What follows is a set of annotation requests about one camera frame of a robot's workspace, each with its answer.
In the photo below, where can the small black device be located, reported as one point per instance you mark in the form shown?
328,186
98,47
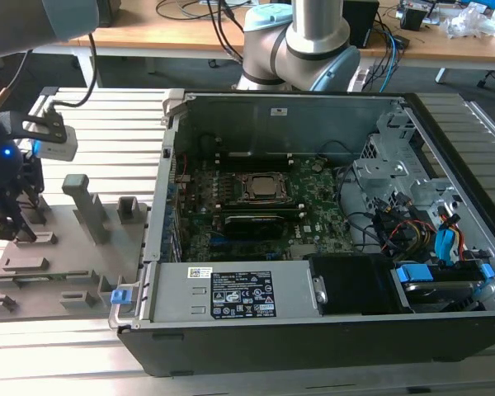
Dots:
412,18

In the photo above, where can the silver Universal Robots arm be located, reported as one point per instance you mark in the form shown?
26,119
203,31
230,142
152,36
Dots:
313,24

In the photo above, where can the green motherboard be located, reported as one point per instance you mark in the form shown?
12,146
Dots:
313,194

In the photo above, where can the grey power supply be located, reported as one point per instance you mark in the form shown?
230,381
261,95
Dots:
181,288

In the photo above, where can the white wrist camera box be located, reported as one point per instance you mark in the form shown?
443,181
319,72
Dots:
62,148

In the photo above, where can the white case sticker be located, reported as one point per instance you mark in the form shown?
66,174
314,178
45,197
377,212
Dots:
279,111

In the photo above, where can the CPU with metal top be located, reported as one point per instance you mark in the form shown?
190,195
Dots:
267,185

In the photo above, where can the black RAM slot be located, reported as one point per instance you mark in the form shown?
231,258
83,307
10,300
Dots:
301,208
289,156

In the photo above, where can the clear plastic bag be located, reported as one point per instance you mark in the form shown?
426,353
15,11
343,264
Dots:
472,20

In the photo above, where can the blue case latch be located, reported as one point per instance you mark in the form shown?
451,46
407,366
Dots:
121,297

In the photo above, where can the silver drive cage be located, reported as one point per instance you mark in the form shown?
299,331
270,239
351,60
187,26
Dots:
379,169

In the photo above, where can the silver coin battery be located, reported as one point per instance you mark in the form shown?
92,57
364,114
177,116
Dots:
317,168

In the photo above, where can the grey parts rack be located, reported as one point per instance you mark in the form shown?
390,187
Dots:
66,255

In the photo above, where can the tall black box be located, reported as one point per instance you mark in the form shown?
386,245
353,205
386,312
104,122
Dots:
361,20

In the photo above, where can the CPU socket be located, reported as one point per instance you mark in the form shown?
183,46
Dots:
241,198

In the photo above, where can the black graphics card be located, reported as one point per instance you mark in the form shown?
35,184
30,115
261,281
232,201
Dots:
253,227

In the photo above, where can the hard disk in blue carrier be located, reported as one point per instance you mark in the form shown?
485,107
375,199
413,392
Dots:
414,274

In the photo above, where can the wooden desk white legs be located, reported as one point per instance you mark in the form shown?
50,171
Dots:
169,37
85,70

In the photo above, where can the white power strip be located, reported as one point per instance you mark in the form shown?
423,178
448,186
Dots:
359,80

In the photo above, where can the black fan shroud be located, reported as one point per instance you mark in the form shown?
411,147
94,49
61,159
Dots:
350,284

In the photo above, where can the black open PC case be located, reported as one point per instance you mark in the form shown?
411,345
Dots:
272,350

